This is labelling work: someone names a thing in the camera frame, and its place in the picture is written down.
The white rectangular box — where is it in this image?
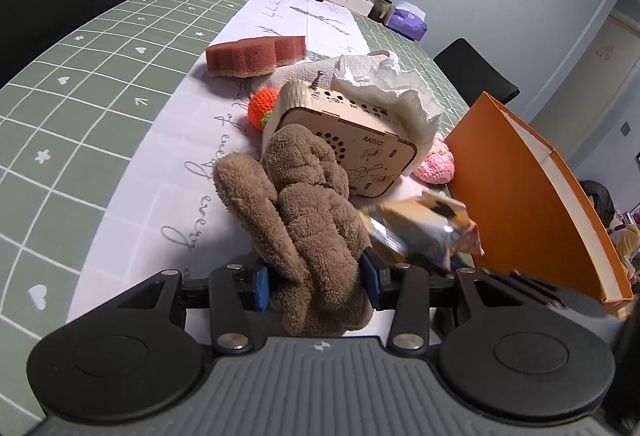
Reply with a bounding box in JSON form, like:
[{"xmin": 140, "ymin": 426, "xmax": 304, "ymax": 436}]
[{"xmin": 325, "ymin": 0, "xmax": 376, "ymax": 17}]

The brown plush toy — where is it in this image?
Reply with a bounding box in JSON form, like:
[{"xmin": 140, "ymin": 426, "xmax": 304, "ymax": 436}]
[{"xmin": 212, "ymin": 122, "xmax": 376, "ymax": 338}]

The white printed table runner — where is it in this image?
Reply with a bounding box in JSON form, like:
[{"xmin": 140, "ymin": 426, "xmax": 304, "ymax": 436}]
[{"xmin": 67, "ymin": 0, "xmax": 431, "ymax": 342}]

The beige door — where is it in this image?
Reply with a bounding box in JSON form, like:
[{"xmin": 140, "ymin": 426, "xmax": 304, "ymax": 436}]
[{"xmin": 530, "ymin": 11, "xmax": 640, "ymax": 157}]

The dark round object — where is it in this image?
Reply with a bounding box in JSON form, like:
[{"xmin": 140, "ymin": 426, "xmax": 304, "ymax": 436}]
[{"xmin": 580, "ymin": 180, "xmax": 617, "ymax": 228}]

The orange cardboard box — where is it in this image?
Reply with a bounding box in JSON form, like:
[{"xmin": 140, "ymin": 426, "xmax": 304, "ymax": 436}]
[{"xmin": 444, "ymin": 91, "xmax": 636, "ymax": 317}]

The grey beige towel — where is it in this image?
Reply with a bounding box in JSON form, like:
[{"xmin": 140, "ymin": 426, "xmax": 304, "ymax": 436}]
[{"xmin": 252, "ymin": 50, "xmax": 396, "ymax": 93}]

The green checked tablecloth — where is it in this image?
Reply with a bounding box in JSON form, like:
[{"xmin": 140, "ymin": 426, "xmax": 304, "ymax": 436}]
[{"xmin": 0, "ymin": 0, "xmax": 473, "ymax": 352}]

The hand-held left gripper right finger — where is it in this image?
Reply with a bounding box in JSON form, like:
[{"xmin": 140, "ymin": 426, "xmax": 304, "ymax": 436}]
[{"xmin": 357, "ymin": 248, "xmax": 548, "ymax": 353}]

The shiny yellow packet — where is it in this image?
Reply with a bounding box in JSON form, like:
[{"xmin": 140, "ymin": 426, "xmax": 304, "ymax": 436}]
[{"xmin": 362, "ymin": 193, "xmax": 486, "ymax": 274}]

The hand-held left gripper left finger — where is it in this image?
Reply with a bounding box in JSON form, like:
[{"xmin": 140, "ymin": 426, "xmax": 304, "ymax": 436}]
[{"xmin": 117, "ymin": 264, "xmax": 273, "ymax": 356}]

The white tissue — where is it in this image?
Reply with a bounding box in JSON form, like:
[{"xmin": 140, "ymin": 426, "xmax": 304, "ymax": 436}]
[{"xmin": 330, "ymin": 53, "xmax": 443, "ymax": 174}]

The pink crochet toy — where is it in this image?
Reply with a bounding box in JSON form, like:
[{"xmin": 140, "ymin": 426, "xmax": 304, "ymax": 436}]
[{"xmin": 411, "ymin": 136, "xmax": 456, "ymax": 184}]

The purple tissue pack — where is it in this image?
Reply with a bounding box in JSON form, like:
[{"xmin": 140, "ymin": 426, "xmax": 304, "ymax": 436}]
[{"xmin": 387, "ymin": 1, "xmax": 430, "ymax": 42}]

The red-brown flower-shaped sponge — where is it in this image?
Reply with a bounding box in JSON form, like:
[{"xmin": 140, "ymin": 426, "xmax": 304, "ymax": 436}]
[{"xmin": 205, "ymin": 35, "xmax": 307, "ymax": 78}]

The wooden radio box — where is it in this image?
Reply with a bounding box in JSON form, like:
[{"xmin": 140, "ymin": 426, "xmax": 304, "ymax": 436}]
[{"xmin": 261, "ymin": 78, "xmax": 417, "ymax": 198}]

